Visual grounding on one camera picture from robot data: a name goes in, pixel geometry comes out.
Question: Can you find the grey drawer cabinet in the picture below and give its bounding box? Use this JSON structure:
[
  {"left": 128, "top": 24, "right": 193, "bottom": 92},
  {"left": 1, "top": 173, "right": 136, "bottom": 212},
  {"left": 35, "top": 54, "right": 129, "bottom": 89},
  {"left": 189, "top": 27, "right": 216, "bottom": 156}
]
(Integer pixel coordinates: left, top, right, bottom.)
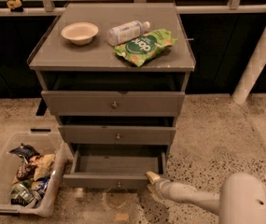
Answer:
[{"left": 28, "top": 3, "right": 195, "bottom": 152}]

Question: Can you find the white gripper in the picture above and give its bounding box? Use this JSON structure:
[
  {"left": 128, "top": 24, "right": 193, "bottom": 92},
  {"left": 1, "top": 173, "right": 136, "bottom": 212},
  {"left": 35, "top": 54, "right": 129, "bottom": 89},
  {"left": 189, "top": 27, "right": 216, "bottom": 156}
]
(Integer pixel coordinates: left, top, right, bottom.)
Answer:
[{"left": 146, "top": 171, "right": 197, "bottom": 203}]

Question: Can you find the yellow black toy figure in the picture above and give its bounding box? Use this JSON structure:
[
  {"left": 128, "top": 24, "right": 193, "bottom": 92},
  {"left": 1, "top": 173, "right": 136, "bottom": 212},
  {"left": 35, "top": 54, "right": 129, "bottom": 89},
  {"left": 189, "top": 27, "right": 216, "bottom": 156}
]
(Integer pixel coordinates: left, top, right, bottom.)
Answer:
[{"left": 7, "top": 0, "right": 23, "bottom": 12}]

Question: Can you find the grey bottom drawer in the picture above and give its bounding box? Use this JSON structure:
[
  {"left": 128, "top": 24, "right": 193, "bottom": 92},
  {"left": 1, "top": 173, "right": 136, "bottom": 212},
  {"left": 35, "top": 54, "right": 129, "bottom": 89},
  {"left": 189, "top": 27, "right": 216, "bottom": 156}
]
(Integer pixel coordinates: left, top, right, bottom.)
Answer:
[{"left": 63, "top": 145, "right": 166, "bottom": 189}]

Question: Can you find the grey middle drawer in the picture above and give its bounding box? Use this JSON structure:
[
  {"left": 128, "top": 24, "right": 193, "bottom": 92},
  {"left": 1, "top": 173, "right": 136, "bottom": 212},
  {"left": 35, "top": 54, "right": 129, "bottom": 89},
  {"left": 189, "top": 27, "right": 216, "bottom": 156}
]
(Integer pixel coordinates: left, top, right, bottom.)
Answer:
[{"left": 59, "top": 125, "right": 175, "bottom": 145}]

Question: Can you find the white paper bowl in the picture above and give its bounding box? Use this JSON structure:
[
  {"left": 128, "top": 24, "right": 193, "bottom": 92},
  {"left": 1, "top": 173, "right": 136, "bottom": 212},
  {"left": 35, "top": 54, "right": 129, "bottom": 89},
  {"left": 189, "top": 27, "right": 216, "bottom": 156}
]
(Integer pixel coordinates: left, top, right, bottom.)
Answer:
[{"left": 61, "top": 22, "right": 99, "bottom": 46}]

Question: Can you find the white diagonal pillar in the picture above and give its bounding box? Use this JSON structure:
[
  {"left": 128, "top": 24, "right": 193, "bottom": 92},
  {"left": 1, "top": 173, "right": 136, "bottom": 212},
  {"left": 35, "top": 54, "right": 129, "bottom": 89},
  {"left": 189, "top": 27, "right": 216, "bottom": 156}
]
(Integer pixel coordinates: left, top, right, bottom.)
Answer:
[{"left": 231, "top": 26, "right": 266, "bottom": 105}]

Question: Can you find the grey top drawer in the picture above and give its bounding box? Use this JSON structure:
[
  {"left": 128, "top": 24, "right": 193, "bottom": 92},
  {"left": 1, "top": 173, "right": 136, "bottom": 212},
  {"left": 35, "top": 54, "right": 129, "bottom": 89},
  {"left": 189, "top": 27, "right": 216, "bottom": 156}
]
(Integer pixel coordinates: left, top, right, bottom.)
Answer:
[{"left": 41, "top": 91, "right": 185, "bottom": 117}]

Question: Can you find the dark blue snack bag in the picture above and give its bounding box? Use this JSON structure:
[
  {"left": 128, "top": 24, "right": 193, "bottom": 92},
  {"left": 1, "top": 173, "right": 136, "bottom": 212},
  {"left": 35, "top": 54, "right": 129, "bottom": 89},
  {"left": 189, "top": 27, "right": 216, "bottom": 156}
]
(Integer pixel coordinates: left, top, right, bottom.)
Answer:
[{"left": 9, "top": 143, "right": 39, "bottom": 161}]

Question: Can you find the clear plastic water bottle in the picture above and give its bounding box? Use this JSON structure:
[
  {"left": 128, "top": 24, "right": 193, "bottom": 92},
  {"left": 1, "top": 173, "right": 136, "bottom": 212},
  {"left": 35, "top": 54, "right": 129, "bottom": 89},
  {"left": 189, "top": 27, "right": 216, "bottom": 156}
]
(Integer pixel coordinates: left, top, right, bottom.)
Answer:
[{"left": 106, "top": 21, "right": 150, "bottom": 46}]

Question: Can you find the brown snack bag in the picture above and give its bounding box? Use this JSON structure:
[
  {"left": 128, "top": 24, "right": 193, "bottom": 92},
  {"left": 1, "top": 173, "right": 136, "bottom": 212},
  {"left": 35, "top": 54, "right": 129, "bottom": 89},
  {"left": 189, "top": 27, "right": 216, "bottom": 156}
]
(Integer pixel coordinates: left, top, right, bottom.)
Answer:
[{"left": 16, "top": 162, "right": 35, "bottom": 181}]

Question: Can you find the blue soda can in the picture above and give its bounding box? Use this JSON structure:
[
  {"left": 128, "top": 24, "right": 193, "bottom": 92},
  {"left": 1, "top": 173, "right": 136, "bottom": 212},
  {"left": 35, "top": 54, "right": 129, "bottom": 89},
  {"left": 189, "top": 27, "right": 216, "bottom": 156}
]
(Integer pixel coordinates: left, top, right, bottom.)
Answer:
[{"left": 33, "top": 176, "right": 50, "bottom": 201}]

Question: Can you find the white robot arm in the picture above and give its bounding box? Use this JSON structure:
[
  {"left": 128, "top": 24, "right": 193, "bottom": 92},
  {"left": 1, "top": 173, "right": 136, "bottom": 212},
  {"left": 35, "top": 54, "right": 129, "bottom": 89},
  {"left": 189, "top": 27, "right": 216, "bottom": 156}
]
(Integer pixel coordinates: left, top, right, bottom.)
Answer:
[{"left": 146, "top": 171, "right": 266, "bottom": 224}]

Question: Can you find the green soda can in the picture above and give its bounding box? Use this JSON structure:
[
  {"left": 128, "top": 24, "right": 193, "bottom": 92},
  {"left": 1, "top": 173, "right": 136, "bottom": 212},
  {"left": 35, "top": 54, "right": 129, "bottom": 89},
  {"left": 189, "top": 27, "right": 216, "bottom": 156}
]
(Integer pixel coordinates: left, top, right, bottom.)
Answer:
[{"left": 10, "top": 183, "right": 35, "bottom": 206}]

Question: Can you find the green snack bag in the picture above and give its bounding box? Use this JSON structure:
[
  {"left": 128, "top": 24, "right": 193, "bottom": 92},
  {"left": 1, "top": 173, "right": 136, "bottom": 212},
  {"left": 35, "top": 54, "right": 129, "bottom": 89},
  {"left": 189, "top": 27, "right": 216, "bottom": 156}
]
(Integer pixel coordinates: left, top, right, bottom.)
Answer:
[{"left": 114, "top": 29, "right": 177, "bottom": 67}]

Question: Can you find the clear plastic bin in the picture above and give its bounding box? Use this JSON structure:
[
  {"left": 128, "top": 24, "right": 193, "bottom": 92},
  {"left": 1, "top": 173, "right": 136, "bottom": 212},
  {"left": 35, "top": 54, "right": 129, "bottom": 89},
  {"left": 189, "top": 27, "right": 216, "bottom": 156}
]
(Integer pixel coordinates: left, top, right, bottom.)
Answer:
[{"left": 0, "top": 133, "right": 66, "bottom": 217}]

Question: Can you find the grey drawer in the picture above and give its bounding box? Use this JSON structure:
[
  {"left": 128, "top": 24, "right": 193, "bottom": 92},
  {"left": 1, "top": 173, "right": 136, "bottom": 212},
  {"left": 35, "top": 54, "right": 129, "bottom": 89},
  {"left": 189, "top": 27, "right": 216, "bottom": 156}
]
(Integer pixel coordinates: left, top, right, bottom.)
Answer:
[
  {"left": 59, "top": 125, "right": 175, "bottom": 145},
  {"left": 41, "top": 91, "right": 185, "bottom": 117},
  {"left": 63, "top": 145, "right": 166, "bottom": 189}
]

